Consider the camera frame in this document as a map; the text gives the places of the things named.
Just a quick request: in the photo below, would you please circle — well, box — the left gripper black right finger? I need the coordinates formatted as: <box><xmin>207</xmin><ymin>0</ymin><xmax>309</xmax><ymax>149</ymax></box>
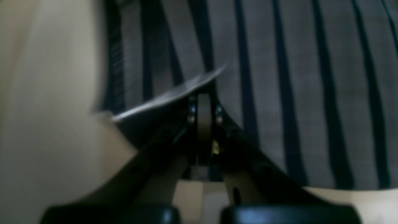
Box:
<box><xmin>213</xmin><ymin>98</ymin><xmax>361</xmax><ymax>224</ymax></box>

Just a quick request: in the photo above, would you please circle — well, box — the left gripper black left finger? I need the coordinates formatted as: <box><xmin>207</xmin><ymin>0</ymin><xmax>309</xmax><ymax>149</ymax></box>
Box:
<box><xmin>41</xmin><ymin>93</ymin><xmax>212</xmax><ymax>224</ymax></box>

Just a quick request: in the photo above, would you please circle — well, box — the navy white striped t-shirt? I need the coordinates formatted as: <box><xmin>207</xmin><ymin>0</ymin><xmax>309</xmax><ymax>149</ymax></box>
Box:
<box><xmin>100</xmin><ymin>0</ymin><xmax>398</xmax><ymax>190</ymax></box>

